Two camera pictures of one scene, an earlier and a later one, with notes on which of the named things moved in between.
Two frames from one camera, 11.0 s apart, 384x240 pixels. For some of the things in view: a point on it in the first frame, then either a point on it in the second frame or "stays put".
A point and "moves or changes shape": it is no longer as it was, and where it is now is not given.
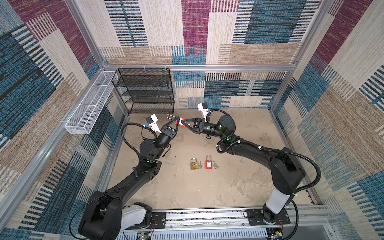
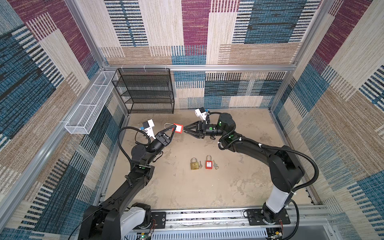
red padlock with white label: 208,162 stays put
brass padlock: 194,165 stays put
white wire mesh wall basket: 83,120 stays put
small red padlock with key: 180,124 moves or changes shape
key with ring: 215,165 stays put
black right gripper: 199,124 -> 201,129
